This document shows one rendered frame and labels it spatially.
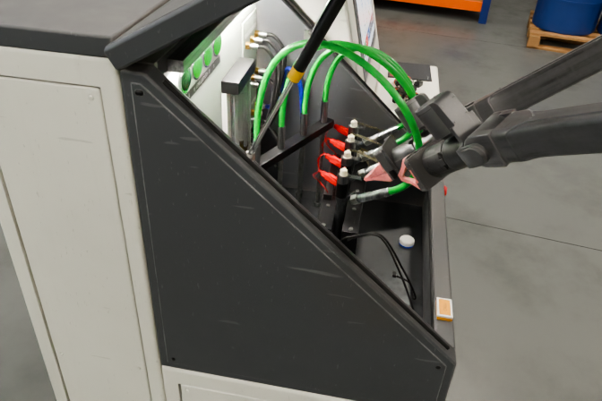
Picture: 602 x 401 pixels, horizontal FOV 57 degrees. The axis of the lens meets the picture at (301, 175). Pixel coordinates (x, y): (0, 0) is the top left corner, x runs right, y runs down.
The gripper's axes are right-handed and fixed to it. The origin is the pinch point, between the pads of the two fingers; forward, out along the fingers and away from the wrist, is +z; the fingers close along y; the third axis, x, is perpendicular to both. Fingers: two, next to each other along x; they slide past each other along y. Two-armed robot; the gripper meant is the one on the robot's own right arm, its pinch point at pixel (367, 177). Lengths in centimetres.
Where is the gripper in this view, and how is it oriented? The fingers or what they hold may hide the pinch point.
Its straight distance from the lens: 123.8
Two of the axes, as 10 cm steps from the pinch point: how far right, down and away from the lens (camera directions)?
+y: -6.1, -7.8, -1.5
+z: -6.8, 4.1, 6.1
